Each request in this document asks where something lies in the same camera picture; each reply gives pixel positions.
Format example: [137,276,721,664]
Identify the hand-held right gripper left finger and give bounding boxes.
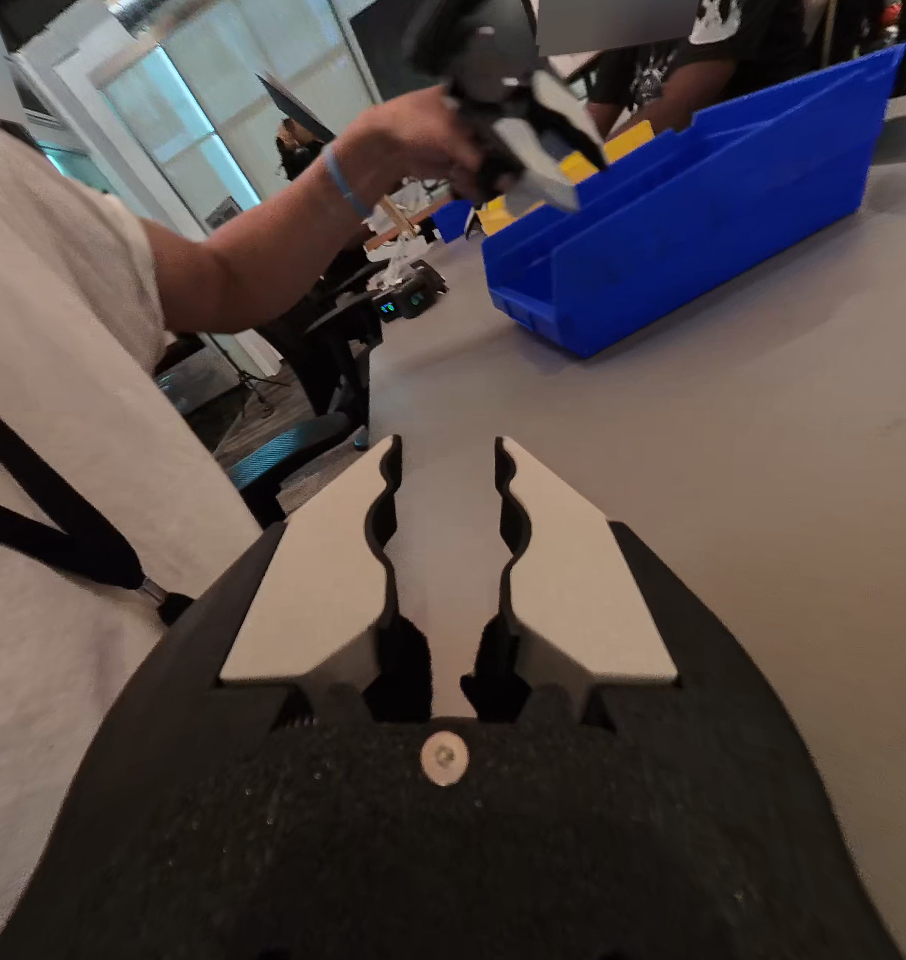
[218,433,404,689]

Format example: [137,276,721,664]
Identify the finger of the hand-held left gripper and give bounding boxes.
[490,116,583,215]
[531,69,609,172]

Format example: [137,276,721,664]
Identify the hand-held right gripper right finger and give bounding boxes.
[493,435,682,689]

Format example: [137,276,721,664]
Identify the person's left forearm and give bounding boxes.
[141,146,364,336]

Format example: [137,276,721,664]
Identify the grey desk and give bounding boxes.
[273,93,906,960]

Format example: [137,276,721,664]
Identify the person's left hand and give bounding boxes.
[333,84,493,220]

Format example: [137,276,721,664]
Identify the yellow plastic bin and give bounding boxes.
[477,120,658,239]

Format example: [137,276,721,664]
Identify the small blue plastic bin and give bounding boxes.
[430,198,478,243]

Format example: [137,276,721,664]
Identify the blue mesh office chair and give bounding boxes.
[228,288,388,528]

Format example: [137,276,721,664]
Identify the black device green lights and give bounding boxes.
[372,262,449,325]

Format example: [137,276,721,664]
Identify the blue wristband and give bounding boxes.
[320,142,373,220]

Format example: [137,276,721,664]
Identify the black tripod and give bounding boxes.
[213,330,289,421]

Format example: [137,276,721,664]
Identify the person's white shirt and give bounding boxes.
[0,120,268,886]

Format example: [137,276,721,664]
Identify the black lanyard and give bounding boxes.
[0,393,196,629]

